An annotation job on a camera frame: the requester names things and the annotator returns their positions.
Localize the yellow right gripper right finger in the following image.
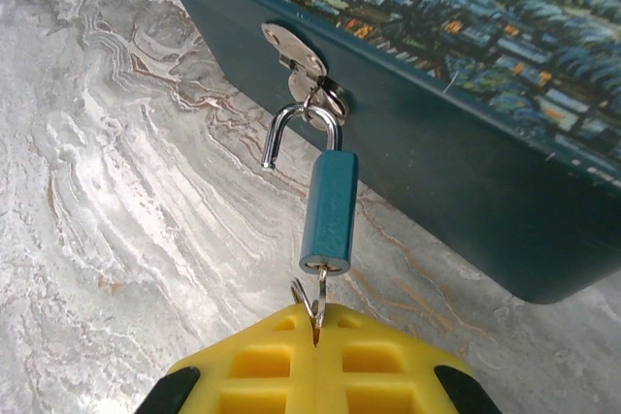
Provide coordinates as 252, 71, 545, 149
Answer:
313, 303, 504, 414

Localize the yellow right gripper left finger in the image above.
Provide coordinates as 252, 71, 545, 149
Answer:
138, 303, 318, 414

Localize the silver key ring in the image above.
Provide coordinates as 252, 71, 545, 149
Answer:
288, 277, 325, 331

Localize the small silver key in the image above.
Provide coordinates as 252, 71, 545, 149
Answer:
310, 264, 333, 343

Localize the small teal padlock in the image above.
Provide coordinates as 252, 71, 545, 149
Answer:
260, 102, 361, 275

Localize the teal box with painting lid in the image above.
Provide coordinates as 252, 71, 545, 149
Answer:
140, 0, 621, 306

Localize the silver staple loop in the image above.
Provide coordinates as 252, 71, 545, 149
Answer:
319, 76, 348, 127

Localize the silver hasp plate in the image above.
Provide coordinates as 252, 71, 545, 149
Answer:
260, 21, 328, 106

